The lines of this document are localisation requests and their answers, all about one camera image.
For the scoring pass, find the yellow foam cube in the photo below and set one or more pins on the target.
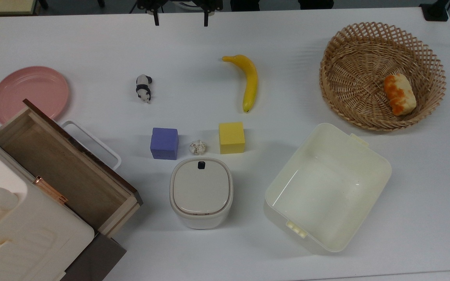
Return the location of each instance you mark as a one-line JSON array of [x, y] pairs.
[[231, 137]]

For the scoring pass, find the open wooden drawer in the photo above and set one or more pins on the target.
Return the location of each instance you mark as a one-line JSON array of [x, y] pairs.
[[65, 168]]

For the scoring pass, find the woven wicker basket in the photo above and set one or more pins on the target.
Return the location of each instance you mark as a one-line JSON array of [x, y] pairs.
[[350, 82]]

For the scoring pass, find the cream plastic storage bin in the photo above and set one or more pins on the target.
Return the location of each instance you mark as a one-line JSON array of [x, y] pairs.
[[326, 187]]

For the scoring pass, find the black Franka gripper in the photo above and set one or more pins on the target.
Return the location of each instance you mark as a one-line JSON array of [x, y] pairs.
[[147, 4]]

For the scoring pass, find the dark brown drawer cabinet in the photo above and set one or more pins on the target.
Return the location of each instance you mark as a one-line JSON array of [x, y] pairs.
[[96, 257]]

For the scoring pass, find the purple foam cube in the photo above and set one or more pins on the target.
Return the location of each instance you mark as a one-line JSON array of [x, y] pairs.
[[164, 143]]

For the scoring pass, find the black table clamp mount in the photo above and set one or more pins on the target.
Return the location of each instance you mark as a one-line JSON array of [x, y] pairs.
[[435, 11]]

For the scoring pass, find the pink round plate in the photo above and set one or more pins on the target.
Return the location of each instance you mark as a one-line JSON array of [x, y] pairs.
[[29, 93]]

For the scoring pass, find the toy bread piece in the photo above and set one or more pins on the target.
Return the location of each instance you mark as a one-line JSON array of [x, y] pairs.
[[400, 95]]

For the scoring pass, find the yellow toy banana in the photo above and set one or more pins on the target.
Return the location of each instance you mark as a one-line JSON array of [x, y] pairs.
[[251, 80]]

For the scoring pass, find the beige lidded trash can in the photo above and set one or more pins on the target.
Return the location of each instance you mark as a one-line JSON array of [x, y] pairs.
[[201, 192]]

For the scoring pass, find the small panda toy figure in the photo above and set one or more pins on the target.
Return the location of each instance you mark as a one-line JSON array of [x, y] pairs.
[[143, 89]]

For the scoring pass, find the cream plastic cabinet box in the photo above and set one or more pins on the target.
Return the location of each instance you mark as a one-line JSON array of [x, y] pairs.
[[22, 234]]

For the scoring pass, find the crumpled white paper ball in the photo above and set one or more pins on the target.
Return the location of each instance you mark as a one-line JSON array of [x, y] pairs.
[[197, 147]]

